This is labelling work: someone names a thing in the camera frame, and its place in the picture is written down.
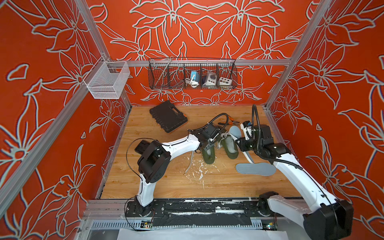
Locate green canvas shoe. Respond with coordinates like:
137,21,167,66
218,132,239,160
201,142,216,165

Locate light blue insole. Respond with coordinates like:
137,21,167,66
229,126,254,164

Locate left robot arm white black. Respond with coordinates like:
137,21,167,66
135,123,225,208

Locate grey insole near right arm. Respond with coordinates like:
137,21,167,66
236,163,277,177

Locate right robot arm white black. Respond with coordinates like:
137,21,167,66
229,121,354,240

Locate black tool case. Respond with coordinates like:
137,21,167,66
150,101,188,133

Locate white device in basket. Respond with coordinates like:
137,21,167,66
204,73,217,87

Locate white dotted box in basket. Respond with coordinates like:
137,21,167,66
219,77,233,89

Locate blue box in basket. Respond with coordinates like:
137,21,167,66
190,71,200,86

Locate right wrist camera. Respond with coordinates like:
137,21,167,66
241,121,254,140

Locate orange handled pliers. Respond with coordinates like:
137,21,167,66
218,120,240,126

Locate black wire wall basket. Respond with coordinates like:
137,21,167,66
148,57,238,90

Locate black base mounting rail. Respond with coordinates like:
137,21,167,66
124,198,282,231

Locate clear plastic wall bin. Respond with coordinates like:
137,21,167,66
83,62,131,100

